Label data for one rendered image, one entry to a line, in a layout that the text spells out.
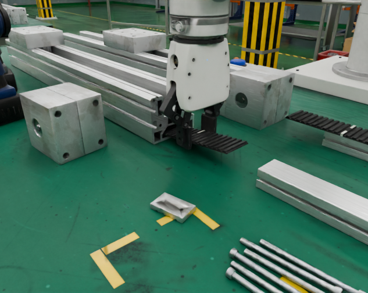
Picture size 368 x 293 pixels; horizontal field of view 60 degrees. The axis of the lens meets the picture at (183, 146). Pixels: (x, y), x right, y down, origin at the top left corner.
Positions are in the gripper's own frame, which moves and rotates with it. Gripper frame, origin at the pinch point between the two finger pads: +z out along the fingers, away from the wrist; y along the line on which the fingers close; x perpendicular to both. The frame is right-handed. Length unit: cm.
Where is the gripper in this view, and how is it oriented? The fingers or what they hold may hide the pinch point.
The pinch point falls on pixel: (196, 131)
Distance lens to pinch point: 54.3
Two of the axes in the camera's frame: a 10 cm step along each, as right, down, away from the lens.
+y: 7.5, -3.1, 5.9
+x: -6.7, -3.4, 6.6
